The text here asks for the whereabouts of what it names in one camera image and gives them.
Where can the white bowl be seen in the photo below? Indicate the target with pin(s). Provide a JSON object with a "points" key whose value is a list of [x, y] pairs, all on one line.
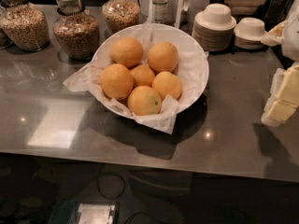
{"points": [[192, 66]]}

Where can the orange back right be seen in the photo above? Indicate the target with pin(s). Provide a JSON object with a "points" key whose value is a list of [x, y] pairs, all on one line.
{"points": [[163, 56]]}

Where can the white appliance behind bottle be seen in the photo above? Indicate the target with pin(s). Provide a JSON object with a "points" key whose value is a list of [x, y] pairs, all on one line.
{"points": [[179, 11]]}

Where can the glass cereal jar middle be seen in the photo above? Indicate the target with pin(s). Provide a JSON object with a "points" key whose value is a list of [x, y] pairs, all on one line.
{"points": [[76, 31]]}

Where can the glass cereal jar left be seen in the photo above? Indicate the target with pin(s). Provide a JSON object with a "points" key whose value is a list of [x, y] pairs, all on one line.
{"points": [[25, 26]]}

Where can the orange back left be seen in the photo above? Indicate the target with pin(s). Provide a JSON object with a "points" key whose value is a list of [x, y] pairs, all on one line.
{"points": [[127, 51]]}

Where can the short stack paper bowls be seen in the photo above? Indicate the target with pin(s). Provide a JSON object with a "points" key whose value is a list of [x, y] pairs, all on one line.
{"points": [[249, 33]]}

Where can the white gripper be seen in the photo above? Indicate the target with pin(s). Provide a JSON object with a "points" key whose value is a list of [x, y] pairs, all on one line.
{"points": [[291, 41]]}

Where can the orange front left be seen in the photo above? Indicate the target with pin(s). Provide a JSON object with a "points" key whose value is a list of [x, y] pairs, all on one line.
{"points": [[116, 81]]}

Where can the tall stack paper bowls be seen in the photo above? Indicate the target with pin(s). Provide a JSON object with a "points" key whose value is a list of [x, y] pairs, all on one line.
{"points": [[213, 27]]}

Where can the grey box under table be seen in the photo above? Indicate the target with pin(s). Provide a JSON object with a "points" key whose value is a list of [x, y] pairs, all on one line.
{"points": [[84, 213]]}

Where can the glass jar far left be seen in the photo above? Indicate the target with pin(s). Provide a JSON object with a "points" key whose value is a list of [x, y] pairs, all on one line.
{"points": [[4, 39]]}

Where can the small orange centre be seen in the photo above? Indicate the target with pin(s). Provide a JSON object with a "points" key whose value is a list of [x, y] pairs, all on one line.
{"points": [[143, 75]]}

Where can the white paper liner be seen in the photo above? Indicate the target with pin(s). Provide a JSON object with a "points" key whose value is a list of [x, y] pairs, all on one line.
{"points": [[85, 80]]}

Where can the glass cereal jar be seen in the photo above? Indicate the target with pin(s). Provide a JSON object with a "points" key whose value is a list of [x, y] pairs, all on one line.
{"points": [[76, 31], [120, 14], [25, 26]]}

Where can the glass cereal jar right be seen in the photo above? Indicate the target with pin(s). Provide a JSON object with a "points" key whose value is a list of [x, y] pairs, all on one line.
{"points": [[120, 14]]}

